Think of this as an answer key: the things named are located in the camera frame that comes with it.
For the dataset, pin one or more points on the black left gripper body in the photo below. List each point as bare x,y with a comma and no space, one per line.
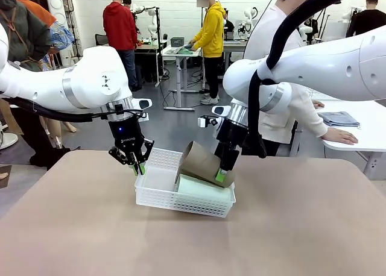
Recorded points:
126,134

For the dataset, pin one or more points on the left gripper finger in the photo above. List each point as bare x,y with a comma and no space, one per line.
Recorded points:
146,155
122,157

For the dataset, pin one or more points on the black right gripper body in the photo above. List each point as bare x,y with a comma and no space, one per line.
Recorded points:
230,140

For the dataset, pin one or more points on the brown cup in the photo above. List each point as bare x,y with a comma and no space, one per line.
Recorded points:
199,164

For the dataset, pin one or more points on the mint green cup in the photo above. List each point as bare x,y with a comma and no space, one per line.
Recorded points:
199,190

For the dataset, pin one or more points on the white perforated plastic basket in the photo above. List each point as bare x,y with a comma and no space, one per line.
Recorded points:
181,204

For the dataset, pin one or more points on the blue towel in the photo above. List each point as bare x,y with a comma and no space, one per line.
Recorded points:
339,118

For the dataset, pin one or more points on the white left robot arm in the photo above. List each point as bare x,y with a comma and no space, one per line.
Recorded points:
90,74

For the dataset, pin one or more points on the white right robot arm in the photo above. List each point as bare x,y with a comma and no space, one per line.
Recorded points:
316,68

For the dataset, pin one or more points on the person's right forearm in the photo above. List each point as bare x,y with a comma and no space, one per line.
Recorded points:
310,116

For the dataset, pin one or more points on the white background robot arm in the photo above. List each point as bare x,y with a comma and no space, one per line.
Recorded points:
248,20
152,20

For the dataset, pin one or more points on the person's left hand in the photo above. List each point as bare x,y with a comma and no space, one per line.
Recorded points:
319,104

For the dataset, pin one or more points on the person's right hand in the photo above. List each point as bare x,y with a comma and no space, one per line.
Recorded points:
340,136

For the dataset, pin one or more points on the person in white top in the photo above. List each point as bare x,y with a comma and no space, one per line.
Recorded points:
301,107

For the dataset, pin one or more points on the white background desk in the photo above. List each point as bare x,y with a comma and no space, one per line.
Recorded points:
178,54

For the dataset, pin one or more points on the green cloth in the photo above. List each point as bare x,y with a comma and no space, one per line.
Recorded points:
187,48

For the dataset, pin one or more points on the green plastic crate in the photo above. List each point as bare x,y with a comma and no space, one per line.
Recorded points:
177,42

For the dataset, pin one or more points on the person in red hoodie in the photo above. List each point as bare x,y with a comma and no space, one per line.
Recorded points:
119,26

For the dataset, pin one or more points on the person in yellow hoodie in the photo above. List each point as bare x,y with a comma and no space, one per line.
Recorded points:
212,32

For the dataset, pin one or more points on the white round stand base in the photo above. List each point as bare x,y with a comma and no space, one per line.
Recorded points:
7,140

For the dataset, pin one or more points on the brown wooden board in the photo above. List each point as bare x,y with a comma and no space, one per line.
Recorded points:
6,176

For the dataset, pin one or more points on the white side table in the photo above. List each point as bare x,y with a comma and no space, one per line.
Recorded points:
371,139

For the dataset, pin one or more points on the mannequin with green jacket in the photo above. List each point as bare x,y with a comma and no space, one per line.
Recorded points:
21,38

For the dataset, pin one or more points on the white tower appliance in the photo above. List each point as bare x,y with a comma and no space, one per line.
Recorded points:
57,5

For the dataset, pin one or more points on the mannequin with orange garment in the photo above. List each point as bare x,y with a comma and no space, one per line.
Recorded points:
39,14

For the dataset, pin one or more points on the person in black top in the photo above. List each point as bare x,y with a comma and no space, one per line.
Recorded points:
368,21

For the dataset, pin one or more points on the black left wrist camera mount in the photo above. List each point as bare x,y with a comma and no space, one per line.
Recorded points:
120,108

